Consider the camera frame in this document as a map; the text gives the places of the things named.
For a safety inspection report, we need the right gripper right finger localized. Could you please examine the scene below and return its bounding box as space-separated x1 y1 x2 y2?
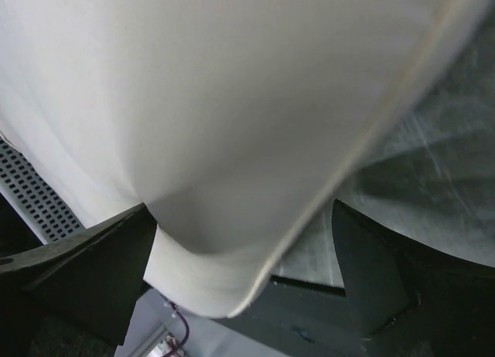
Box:
332 200 494 356

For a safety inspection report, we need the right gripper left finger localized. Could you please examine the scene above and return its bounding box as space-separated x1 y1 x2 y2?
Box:
1 204 156 356

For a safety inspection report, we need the cream pillow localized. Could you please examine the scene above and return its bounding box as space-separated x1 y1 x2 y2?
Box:
1 0 493 318

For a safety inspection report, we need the grey plastic basket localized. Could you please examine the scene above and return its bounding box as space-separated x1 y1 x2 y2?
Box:
1 141 84 244

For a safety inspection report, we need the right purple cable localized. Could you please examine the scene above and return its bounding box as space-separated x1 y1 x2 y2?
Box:
164 301 191 354

